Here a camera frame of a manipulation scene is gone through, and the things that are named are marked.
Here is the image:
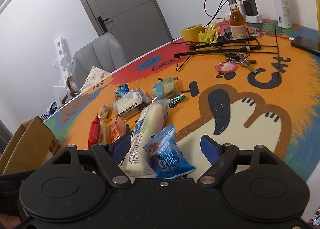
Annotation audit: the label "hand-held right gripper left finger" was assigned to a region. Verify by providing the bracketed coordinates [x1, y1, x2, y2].
[51, 132, 132, 186]

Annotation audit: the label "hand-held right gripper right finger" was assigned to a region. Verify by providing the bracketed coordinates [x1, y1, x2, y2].
[197, 134, 287, 186]

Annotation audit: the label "red snack packet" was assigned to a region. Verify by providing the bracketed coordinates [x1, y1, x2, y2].
[88, 115, 101, 150]

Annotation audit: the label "beige chicken feet packet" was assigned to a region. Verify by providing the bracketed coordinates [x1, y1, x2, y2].
[97, 104, 112, 145]

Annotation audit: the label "long white cake packet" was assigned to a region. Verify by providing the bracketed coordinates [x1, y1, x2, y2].
[119, 99, 170, 177]

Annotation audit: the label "cardboard box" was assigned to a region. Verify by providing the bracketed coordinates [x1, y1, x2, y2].
[0, 116, 60, 176]

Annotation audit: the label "teal cracker packet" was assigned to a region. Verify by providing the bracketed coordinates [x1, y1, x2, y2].
[150, 76, 180, 100]

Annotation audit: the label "small orange snack packet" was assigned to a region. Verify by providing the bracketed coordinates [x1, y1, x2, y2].
[110, 121, 126, 144]

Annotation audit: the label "clear sandwich packet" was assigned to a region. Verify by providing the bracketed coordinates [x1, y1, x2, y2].
[112, 88, 151, 121]

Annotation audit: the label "small blue green snack packet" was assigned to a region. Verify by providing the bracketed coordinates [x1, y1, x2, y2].
[115, 83, 129, 100]

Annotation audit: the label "green striped snack packet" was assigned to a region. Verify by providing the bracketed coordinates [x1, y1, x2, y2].
[169, 94, 187, 108]

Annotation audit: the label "printed cat table mat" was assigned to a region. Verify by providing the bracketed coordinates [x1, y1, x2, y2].
[42, 18, 320, 182]

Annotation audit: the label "dotted cream cushion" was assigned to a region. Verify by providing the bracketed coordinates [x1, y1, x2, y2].
[80, 65, 112, 92]

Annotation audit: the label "grey chair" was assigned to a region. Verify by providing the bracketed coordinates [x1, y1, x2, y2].
[72, 34, 126, 90]

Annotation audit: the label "black metal stand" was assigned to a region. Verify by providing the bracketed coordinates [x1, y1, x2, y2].
[174, 36, 262, 72]

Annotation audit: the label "white holed rack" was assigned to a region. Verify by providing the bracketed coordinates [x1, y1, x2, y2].
[52, 36, 68, 88]

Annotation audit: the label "yellow plastic bag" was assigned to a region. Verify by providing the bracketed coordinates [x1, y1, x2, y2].
[197, 21, 221, 43]

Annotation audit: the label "yellow tape roll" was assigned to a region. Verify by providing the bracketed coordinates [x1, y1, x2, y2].
[181, 24, 204, 42]

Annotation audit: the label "black thin rod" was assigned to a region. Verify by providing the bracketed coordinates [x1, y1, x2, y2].
[274, 27, 282, 82]

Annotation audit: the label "brown glass bottle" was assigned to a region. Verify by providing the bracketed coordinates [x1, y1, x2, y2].
[226, 0, 251, 41]

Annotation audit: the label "white power strip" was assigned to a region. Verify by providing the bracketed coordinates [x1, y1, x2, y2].
[223, 4, 263, 24]

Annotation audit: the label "black phone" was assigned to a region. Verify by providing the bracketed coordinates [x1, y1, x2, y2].
[290, 35, 320, 57]

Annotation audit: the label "black charger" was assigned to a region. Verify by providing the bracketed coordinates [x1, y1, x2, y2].
[243, 0, 258, 16]

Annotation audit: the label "keys with pink keychain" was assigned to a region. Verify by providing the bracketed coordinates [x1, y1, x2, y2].
[215, 53, 257, 74]

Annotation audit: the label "black door handle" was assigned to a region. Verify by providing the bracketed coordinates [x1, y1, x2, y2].
[97, 16, 111, 32]

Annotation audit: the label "black cable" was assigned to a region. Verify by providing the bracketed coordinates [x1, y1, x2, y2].
[171, 0, 250, 44]

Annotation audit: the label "red cable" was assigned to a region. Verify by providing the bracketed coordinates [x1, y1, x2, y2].
[204, 0, 292, 41]

